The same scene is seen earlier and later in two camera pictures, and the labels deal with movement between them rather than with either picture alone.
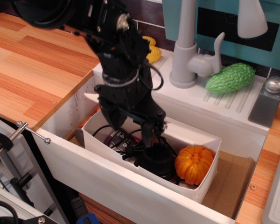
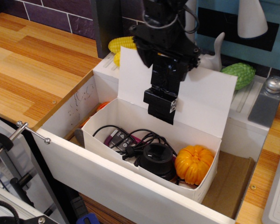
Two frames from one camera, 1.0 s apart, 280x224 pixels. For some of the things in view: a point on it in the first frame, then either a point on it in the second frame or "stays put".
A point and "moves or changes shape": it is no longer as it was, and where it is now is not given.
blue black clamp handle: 80,212 stays put
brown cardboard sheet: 234,173 stays put
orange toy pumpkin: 192,164 stays put
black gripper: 134,99 to 170,38
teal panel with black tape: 213,17 stays put
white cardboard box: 178,135 moves or changes shape
